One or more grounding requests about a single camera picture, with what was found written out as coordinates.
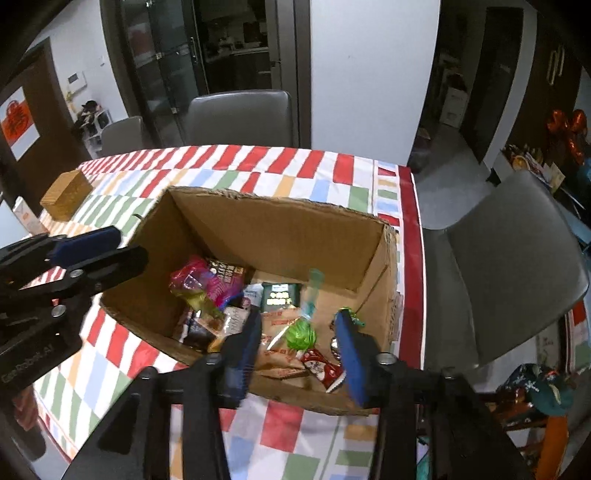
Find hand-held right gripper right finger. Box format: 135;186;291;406
333;309;532;480

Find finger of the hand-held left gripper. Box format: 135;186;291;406
17;244;150;302
0;225;122;289

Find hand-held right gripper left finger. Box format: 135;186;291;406
62;305;264;480

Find red candy packet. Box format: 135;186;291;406
302;348;347;394

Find green lollipop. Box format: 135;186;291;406
284;268;326;352

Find orange biscuit packet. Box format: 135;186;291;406
255;307;311;380

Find black snack packet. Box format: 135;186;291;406
182;318;223;352

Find brown woven box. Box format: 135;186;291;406
40;170;93;220

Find white drink carton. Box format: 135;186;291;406
13;196;47;236

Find dark green snack packet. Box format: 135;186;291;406
261;281;301;311

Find dark brown snack packet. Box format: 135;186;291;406
204;258;252;296

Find white storage shelf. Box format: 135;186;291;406
81;108;114;158

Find small grey chair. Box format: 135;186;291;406
100;116;145;158

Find brown wooden door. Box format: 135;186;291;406
0;39;88;208

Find red and white door poster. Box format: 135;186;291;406
0;88;38;162

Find glass sliding door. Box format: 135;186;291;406
99;0;310;148

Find teal green cloth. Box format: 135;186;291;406
501;364;576;416

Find wide grey chair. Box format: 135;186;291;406
187;90;294;148

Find large grey chair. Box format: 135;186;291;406
422;171;590;370

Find white hallway cardboard box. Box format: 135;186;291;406
438;85;469;128

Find orange foil balloons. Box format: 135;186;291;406
547;109;590;167

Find dark cabinet with gold handle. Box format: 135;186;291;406
526;28;583;153

